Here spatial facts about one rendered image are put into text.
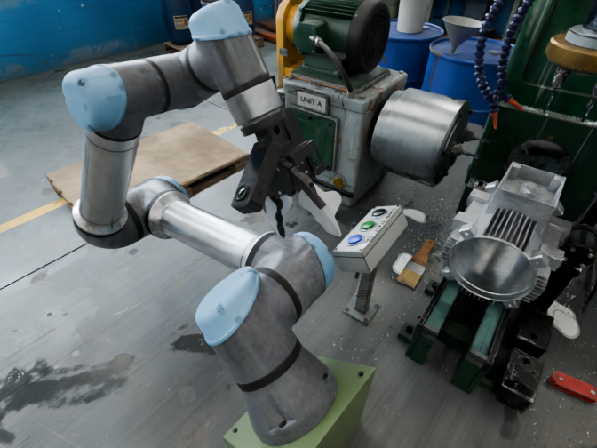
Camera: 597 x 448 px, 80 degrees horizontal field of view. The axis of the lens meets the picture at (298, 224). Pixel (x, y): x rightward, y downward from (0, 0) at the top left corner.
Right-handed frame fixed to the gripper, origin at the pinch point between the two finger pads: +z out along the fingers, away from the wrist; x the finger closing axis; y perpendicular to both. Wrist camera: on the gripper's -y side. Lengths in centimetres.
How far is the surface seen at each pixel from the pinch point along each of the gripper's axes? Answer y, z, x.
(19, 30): 138, -203, 477
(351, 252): 7.8, 8.4, -0.6
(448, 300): 21.5, 30.2, -8.2
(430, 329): 11.5, 29.0, -8.5
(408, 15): 242, -29, 81
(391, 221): 19.4, 8.9, -3.0
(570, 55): 59, -5, -29
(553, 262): 28.1, 24.1, -26.8
